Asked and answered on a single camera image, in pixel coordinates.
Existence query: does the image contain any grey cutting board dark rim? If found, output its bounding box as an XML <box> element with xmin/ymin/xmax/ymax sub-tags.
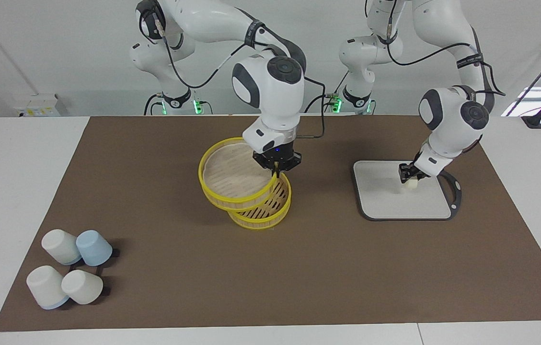
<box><xmin>352</xmin><ymin>160</ymin><xmax>462</xmax><ymax>221</ymax></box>

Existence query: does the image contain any large brown table mat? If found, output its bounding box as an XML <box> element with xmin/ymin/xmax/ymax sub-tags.
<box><xmin>0</xmin><ymin>115</ymin><xmax>541</xmax><ymax>332</ymax></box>

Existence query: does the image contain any black cup holder rack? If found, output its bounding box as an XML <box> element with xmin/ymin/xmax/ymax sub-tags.
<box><xmin>62</xmin><ymin>247</ymin><xmax>120</xmax><ymax>310</ymax></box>

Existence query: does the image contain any light blue plastic cup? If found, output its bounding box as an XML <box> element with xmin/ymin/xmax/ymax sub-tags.
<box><xmin>76</xmin><ymin>230</ymin><xmax>113</xmax><ymax>266</ymax></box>

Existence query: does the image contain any white cup with blue rim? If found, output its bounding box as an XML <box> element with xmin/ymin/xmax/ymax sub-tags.
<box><xmin>26</xmin><ymin>265</ymin><xmax>69</xmax><ymax>310</ymax></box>

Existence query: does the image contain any black base power cable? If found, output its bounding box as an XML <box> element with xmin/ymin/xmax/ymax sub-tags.
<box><xmin>305</xmin><ymin>72</ymin><xmax>350</xmax><ymax>114</ymax></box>
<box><xmin>144</xmin><ymin>92</ymin><xmax>164</xmax><ymax>115</ymax></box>

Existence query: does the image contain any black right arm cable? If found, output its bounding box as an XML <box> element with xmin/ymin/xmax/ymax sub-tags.
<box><xmin>153</xmin><ymin>10</ymin><xmax>326</xmax><ymax>140</ymax></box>

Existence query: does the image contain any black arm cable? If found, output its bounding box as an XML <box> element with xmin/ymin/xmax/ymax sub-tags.
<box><xmin>385</xmin><ymin>0</ymin><xmax>506</xmax><ymax>97</ymax></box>
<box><xmin>153</xmin><ymin>10</ymin><xmax>326</xmax><ymax>140</ymax></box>

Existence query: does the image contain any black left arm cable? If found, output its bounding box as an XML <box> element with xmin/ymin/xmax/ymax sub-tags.
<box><xmin>385</xmin><ymin>0</ymin><xmax>506</xmax><ymax>97</ymax></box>

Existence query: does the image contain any white wall socket box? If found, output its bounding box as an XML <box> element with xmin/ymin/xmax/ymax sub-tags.
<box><xmin>14</xmin><ymin>93</ymin><xmax>69</xmax><ymax>117</ymax></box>

